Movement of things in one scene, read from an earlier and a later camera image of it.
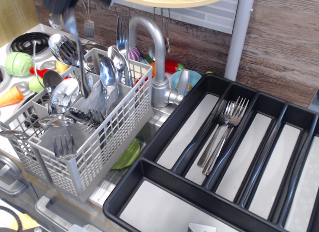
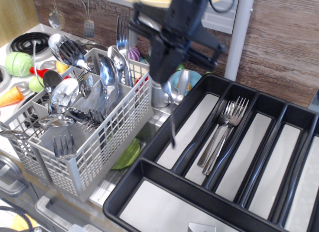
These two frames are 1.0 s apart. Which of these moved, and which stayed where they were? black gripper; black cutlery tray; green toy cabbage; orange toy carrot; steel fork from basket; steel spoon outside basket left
Moved: steel fork from basket; black gripper
Stayed: steel spoon outside basket left; green toy cabbage; black cutlery tray; orange toy carrot
